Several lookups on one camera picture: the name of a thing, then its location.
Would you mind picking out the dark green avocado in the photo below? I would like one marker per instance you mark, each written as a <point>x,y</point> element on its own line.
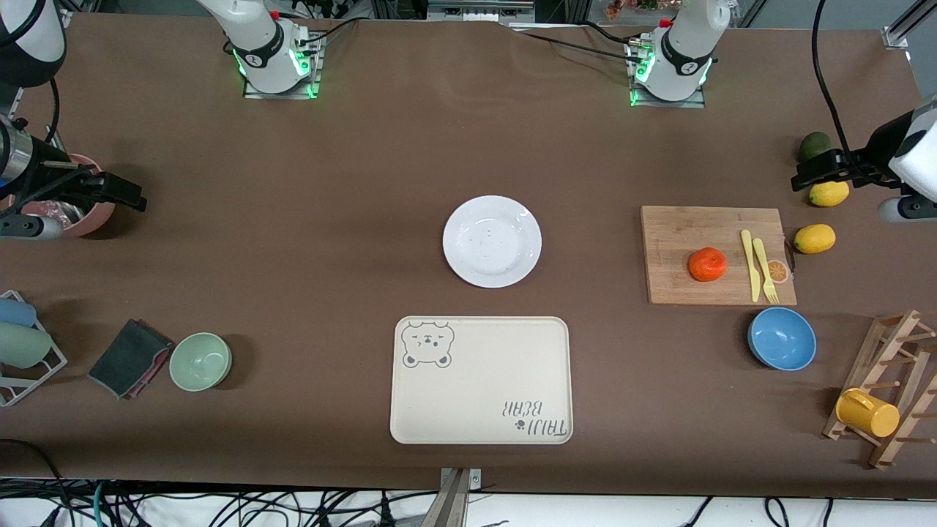
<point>812,143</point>

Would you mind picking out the yellow mug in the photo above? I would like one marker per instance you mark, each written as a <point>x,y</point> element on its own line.
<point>867,415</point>

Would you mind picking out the mint green bowl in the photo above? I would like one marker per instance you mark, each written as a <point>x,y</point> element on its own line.
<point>200,361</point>

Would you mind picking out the orange slice decoration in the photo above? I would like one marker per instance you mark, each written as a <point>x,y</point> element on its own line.
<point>780,272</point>

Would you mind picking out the cream tray with bear print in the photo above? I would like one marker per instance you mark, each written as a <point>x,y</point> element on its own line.
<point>479,380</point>

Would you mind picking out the wooden mug rack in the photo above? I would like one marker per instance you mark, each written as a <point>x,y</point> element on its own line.
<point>891,440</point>

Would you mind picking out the dark grey folded cloth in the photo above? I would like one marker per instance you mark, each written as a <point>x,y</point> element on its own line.
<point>128,357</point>

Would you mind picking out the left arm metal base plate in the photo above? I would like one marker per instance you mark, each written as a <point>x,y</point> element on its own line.
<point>695,103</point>

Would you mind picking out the metal table clamp bracket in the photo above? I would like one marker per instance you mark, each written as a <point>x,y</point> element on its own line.
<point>474,479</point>

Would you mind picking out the orange mandarin fruit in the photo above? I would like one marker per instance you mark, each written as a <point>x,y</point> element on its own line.
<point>708,264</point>

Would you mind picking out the light blue cup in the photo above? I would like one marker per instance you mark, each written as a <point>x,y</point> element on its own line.
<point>15,312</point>

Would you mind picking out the tan camera stand post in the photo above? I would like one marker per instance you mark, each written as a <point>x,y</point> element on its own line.
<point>450,505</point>

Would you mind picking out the yellow plastic fork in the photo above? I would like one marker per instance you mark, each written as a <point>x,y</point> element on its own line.
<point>765,271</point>

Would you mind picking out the blue bowl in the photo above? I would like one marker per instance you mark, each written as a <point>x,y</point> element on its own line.
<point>782,338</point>

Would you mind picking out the pale green cup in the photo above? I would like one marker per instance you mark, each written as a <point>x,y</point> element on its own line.
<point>22,345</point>

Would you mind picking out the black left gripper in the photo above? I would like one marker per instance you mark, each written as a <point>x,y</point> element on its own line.
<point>873,154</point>

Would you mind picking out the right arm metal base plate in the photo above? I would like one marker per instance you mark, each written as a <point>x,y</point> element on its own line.
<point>313,91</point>

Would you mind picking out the yellow lemon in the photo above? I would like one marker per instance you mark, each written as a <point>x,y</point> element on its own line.
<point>829,194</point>
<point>815,238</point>

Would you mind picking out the pink bowl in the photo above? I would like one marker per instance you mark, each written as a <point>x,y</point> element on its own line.
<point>102,214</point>

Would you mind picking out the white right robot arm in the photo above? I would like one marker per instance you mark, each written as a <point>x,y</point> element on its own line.
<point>263,44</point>

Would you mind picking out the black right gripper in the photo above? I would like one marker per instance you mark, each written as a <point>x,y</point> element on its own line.
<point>57,180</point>

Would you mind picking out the metal scoop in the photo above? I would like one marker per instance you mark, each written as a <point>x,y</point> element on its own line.
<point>73,217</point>

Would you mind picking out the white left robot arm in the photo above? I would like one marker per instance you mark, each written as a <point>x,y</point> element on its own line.
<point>688,51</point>

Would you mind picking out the aluminium frame strut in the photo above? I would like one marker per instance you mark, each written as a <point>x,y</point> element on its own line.
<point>897,33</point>

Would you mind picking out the yellow plastic knife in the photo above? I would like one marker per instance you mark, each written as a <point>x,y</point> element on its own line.
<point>750,263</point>

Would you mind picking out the bamboo cutting board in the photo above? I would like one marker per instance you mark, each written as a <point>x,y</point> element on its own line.
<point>677,241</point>

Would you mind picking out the white round plate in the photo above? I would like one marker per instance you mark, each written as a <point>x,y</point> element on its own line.
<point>492,241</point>

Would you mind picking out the crinkled pink plastic film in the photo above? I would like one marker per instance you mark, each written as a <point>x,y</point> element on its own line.
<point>45,212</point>

